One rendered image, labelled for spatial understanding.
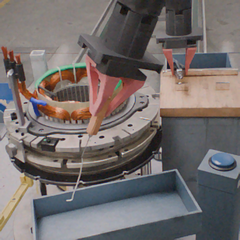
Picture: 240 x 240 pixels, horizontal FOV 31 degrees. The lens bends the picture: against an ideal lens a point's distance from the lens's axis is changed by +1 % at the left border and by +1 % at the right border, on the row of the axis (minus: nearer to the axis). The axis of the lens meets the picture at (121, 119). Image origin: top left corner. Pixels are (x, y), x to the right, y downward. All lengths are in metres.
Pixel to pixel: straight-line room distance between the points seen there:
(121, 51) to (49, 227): 0.32
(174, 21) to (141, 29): 0.42
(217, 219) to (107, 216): 0.24
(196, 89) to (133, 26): 0.49
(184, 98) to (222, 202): 0.26
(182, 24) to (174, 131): 0.23
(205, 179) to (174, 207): 0.11
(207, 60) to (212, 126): 0.30
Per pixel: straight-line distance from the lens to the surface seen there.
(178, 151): 0.98
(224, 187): 0.80
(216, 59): 1.21
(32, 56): 0.93
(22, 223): 1.07
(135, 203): 0.73
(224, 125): 0.95
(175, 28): 0.95
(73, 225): 0.71
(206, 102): 0.94
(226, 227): 0.86
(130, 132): 0.78
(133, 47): 0.53
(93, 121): 0.59
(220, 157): 0.80
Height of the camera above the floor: 1.51
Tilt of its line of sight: 30 degrees down
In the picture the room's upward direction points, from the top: 4 degrees counter-clockwise
